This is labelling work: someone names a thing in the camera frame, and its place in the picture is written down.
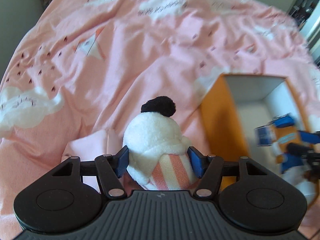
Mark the orange cardboard box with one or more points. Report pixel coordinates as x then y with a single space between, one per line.
236 105

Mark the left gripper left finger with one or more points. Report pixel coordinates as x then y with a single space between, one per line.
108 169

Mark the pink fabric pouch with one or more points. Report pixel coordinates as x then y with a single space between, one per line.
89 147

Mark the brown bear plush keychain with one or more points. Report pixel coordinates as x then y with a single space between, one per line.
282 130

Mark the white plush cupcake toy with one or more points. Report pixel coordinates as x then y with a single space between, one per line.
158 159

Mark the pink paper crane duvet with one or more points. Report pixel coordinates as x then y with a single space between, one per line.
89 65

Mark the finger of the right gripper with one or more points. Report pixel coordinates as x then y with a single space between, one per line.
300 155
312 138

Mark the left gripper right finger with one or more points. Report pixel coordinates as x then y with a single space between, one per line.
210 169

